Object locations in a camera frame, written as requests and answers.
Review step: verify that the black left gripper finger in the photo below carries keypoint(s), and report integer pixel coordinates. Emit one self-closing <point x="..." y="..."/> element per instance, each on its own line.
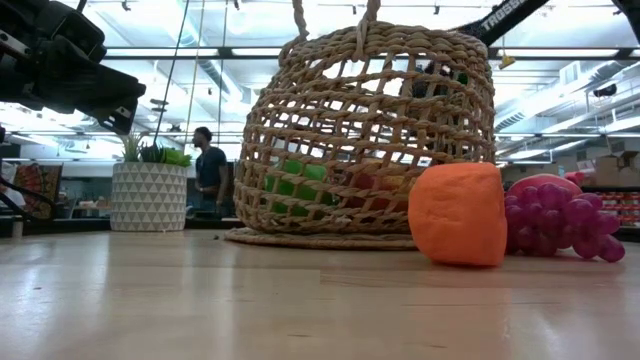
<point x="75" y="32"/>
<point x="90" y="90"/>

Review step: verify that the orange fruit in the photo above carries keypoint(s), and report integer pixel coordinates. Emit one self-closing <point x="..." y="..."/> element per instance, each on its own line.
<point x="457" y="215"/>

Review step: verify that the red round fruit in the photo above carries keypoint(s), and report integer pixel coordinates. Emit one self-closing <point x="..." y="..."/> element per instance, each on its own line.
<point x="542" y="181"/>

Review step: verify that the purple grape bunch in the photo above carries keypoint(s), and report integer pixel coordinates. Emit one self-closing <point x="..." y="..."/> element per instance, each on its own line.
<point x="560" y="220"/>

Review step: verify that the green bell pepper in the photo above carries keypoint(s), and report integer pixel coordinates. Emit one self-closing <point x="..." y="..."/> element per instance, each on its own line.
<point x="300" y="190"/>

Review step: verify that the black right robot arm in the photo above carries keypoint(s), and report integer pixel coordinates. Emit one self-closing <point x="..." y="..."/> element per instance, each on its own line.
<point x="505" y="20"/>

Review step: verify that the yellow hanging plug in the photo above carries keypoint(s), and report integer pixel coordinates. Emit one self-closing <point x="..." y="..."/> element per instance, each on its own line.
<point x="506" y="62"/>

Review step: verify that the green artificial plant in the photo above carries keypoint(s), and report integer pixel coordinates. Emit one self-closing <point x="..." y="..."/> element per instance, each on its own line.
<point x="170" y="156"/>

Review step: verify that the colourful patterned artwork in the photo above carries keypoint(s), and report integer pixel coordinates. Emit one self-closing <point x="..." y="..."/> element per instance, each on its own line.
<point x="35" y="180"/>

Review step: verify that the white triangle-patterned plant pot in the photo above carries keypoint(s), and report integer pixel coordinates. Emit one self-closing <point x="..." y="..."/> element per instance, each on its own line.
<point x="148" y="200"/>

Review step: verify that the person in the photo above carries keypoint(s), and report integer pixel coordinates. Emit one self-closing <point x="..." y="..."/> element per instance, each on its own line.
<point x="210" y="170"/>

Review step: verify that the black ceiling fixture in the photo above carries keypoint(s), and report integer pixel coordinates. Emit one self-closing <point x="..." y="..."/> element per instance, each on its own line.
<point x="605" y="90"/>

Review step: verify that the pink object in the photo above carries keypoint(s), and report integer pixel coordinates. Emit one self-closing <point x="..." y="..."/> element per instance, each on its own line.
<point x="575" y="177"/>

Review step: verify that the cardboard boxes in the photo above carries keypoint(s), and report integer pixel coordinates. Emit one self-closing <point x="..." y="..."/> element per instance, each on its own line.
<point x="617" y="167"/>

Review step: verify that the shelf with red items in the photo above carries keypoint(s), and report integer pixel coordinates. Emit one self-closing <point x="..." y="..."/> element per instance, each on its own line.
<point x="620" y="207"/>

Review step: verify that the black metal table frame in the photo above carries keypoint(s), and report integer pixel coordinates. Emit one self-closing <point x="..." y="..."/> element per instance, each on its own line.
<point x="75" y="226"/>

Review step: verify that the small grey post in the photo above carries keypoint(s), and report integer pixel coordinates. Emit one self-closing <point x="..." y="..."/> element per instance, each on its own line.
<point x="17" y="227"/>

